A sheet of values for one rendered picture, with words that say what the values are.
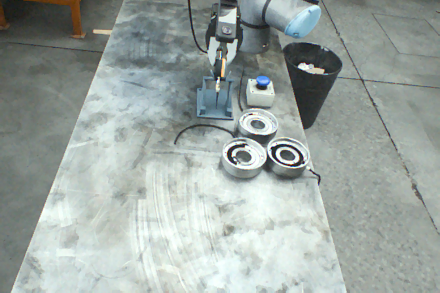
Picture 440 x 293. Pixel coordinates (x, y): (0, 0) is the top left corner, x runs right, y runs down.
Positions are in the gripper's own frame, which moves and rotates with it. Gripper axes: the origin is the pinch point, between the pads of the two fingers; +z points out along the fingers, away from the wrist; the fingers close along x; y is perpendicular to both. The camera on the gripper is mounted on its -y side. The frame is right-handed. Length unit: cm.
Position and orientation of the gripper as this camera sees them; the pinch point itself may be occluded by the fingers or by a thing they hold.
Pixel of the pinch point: (219, 63)
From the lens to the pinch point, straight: 107.1
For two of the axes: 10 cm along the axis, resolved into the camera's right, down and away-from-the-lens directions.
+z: -1.4, 7.6, 6.4
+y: -0.4, -6.5, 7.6
